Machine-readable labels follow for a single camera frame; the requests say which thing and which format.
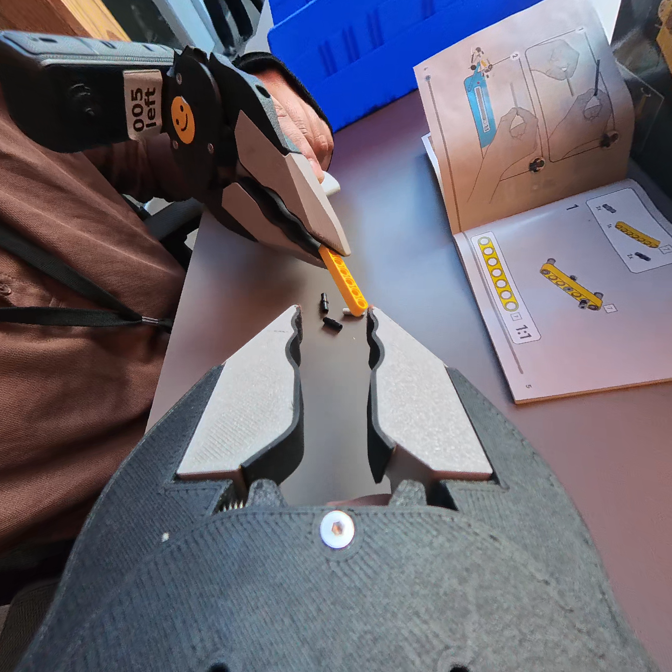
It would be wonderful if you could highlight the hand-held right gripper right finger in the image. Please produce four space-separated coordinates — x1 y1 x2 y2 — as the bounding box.
365 307 495 484

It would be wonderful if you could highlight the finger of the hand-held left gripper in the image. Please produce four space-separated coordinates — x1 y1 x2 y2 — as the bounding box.
222 180 327 267
234 111 352 258

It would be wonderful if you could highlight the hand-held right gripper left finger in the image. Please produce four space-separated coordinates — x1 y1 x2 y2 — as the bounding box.
177 304 305 491

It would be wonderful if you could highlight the yellow lego beam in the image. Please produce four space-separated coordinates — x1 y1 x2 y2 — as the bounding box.
318 246 369 318

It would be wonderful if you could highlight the lego instruction booklet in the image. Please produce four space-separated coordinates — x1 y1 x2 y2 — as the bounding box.
413 0 672 405

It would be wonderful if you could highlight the person's left hand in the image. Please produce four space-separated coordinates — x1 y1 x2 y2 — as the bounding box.
254 71 335 170

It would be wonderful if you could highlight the grey chair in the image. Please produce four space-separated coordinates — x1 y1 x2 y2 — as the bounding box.
122 193 207 270

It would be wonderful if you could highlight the brown cardboard box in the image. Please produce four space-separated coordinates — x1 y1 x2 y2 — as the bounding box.
0 0 130 43

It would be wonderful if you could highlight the blue plastic bin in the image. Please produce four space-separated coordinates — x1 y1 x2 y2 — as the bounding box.
267 0 548 133

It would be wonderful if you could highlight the black lanyard strap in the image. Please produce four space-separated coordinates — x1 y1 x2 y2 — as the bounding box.
0 220 175 335

